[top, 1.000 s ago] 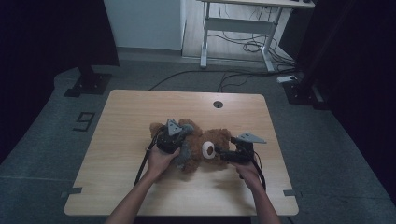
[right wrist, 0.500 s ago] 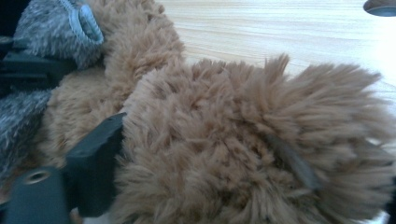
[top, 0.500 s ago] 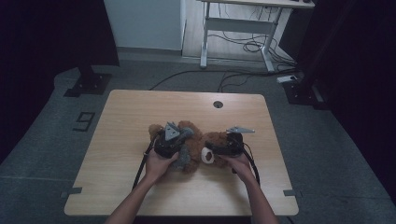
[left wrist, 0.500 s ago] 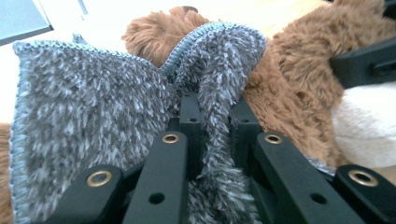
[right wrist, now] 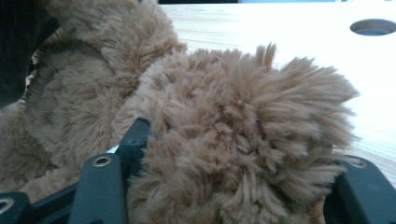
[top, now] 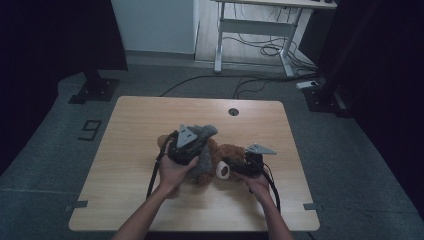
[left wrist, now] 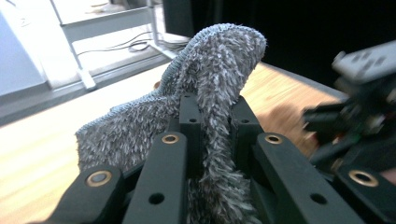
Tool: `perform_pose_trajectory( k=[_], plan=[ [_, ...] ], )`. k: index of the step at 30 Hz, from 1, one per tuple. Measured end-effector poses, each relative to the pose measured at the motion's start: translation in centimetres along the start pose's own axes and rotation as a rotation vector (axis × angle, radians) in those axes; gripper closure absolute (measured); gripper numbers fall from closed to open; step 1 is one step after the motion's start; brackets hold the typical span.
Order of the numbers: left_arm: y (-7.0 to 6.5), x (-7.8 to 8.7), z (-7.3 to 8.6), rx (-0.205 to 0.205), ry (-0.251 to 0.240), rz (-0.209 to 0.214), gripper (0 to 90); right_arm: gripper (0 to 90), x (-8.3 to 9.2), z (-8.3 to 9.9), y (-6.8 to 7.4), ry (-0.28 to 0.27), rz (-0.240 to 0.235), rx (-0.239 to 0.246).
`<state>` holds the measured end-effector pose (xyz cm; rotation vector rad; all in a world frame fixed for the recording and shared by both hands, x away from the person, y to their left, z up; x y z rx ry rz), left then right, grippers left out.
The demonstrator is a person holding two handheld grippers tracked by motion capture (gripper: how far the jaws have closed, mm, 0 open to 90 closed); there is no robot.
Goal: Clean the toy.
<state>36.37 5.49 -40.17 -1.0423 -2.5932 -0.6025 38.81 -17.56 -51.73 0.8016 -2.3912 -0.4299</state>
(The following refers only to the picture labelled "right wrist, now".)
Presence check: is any dark cloth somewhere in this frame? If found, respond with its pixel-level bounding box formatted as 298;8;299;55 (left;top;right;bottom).
0;0;60;108

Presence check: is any round table cable hole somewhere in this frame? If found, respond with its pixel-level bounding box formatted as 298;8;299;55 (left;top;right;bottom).
349;18;396;36

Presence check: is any brown teddy bear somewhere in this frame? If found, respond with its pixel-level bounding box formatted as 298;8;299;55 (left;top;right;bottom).
0;0;361;224

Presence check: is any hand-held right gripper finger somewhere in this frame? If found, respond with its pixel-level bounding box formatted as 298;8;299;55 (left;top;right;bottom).
116;117;152;185

